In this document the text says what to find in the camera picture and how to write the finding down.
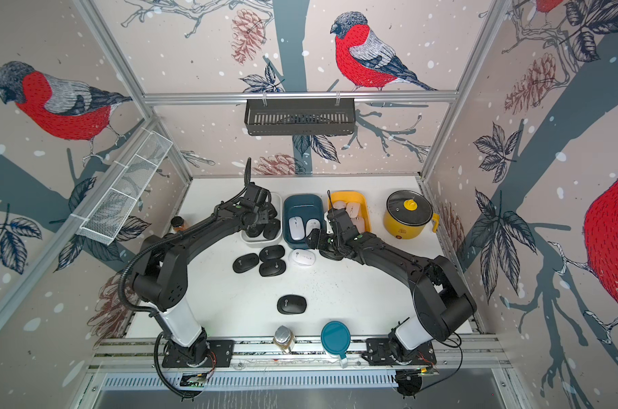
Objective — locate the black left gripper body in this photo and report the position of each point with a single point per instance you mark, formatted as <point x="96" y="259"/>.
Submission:
<point x="263" y="216"/>

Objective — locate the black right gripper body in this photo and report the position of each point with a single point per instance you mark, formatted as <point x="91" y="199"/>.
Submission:
<point x="329" y="241"/>

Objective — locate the white mouse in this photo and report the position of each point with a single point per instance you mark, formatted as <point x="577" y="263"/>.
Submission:
<point x="297" y="228"/>
<point x="311" y="225"/>
<point x="302" y="258"/>

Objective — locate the white mouse top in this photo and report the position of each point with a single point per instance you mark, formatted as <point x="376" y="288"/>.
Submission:
<point x="302" y="258"/>

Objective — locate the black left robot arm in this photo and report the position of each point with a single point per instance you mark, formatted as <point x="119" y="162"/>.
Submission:
<point x="158" y="274"/>

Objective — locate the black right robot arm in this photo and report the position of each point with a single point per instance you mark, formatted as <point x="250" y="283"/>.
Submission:
<point x="441" y="300"/>

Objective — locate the white storage box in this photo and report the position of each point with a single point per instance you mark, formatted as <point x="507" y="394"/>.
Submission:
<point x="260" y="241"/>

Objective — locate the teal storage box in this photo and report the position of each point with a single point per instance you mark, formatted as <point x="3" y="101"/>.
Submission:
<point x="307" y="206"/>

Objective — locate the yellow storage box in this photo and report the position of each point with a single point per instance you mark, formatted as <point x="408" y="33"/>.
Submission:
<point x="352" y="196"/>

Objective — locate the black mouse top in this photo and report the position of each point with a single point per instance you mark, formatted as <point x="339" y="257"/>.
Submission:
<point x="272" y="252"/>

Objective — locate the yellow electric cooking pot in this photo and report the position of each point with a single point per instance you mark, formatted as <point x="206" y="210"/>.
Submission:
<point x="404" y="232"/>

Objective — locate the brown spice jar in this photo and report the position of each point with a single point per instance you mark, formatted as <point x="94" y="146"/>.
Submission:
<point x="178" y="224"/>

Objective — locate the glass pot lid yellow knob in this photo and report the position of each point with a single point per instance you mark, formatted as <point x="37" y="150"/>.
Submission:
<point x="410" y="208"/>

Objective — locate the teal round lid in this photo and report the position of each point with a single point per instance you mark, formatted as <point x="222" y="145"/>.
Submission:
<point x="336" y="339"/>

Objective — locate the small glass bottle metal cap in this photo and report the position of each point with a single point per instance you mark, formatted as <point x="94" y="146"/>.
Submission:
<point x="284" y="339"/>

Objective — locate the black hanging wire basket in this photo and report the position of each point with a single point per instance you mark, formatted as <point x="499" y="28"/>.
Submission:
<point x="300" y="117"/>

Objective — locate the white wire mesh shelf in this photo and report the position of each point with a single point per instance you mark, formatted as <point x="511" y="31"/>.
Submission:
<point x="107" y="217"/>

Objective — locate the aluminium mounting rail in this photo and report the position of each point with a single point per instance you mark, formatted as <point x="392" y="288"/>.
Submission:
<point x="256" y="363"/>

